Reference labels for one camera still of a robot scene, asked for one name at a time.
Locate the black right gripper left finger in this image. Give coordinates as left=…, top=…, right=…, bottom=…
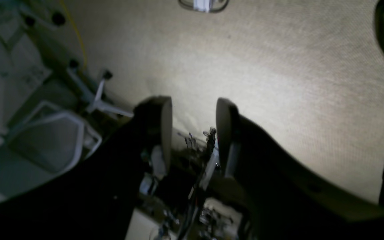
left=0, top=96, right=172, bottom=240

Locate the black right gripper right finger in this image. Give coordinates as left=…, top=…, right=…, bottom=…
left=216, top=98, right=384, bottom=240

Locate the grey white office chair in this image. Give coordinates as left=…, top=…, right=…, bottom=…
left=0, top=67, right=130, bottom=201

